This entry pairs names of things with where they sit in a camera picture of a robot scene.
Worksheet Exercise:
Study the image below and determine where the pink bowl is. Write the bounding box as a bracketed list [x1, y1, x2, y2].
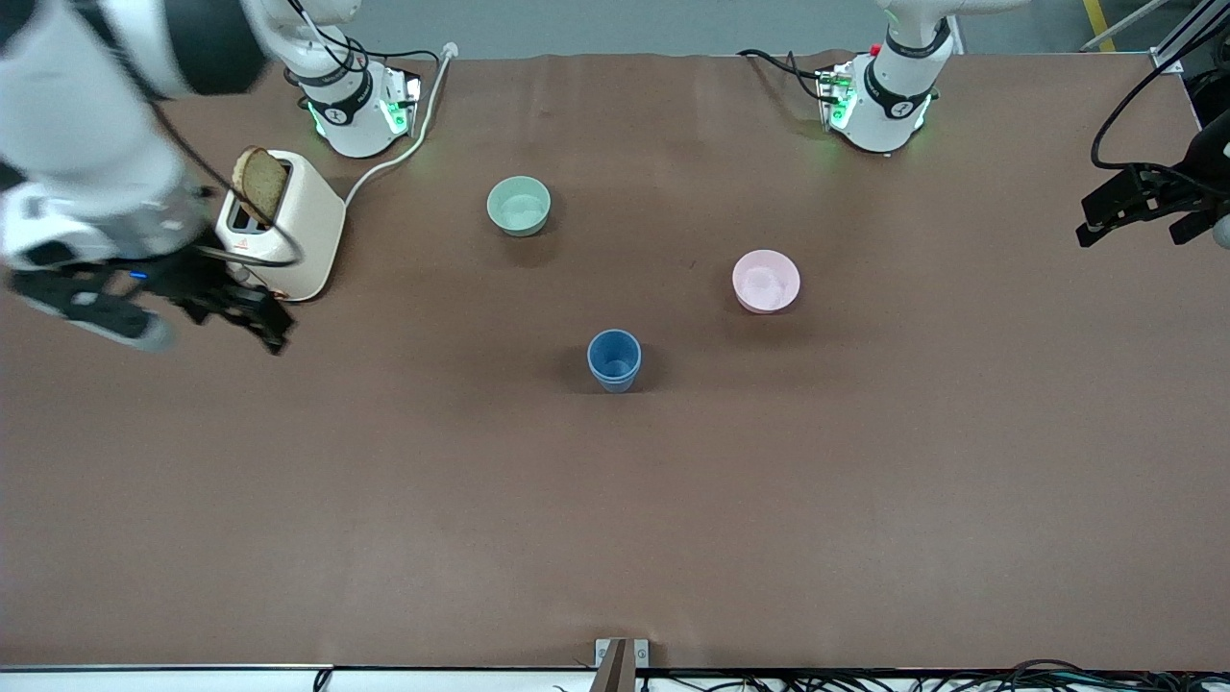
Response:
[732, 249, 801, 314]

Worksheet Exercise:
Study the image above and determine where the black right arm base cable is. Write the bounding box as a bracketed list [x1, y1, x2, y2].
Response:
[283, 0, 443, 89]

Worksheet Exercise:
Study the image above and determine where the mint green bowl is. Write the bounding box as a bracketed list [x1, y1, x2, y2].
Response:
[486, 176, 553, 237]

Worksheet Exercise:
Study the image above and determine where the white toaster power cable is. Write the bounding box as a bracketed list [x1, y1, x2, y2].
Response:
[343, 42, 459, 207]

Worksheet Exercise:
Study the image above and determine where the small metal bracket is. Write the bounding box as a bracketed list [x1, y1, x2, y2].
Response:
[594, 637, 651, 692]

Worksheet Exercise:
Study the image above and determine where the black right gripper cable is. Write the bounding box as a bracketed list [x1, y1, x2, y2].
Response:
[149, 96, 305, 270]

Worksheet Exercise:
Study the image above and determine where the black cable bundle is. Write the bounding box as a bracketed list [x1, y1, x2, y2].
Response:
[553, 658, 1230, 692]

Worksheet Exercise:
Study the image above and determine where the black left arm base cable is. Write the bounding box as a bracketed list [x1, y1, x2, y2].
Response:
[737, 48, 829, 103]

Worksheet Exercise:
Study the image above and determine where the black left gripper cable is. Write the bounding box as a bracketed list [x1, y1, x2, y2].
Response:
[1091, 53, 1202, 179]

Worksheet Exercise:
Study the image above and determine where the black arm base cable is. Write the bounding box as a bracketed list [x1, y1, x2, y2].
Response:
[737, 48, 829, 103]
[283, 0, 443, 89]

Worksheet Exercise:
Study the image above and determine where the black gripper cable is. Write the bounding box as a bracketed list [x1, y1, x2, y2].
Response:
[1091, 53, 1202, 179]
[149, 96, 305, 270]

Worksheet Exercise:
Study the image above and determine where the brown table cover sheet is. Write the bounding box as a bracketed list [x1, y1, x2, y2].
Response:
[0, 48, 1230, 671]

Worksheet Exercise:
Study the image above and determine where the cream white toaster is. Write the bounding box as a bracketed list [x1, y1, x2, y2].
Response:
[213, 150, 347, 303]

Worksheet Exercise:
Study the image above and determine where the brown bread slice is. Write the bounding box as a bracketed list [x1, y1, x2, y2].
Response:
[232, 146, 289, 228]

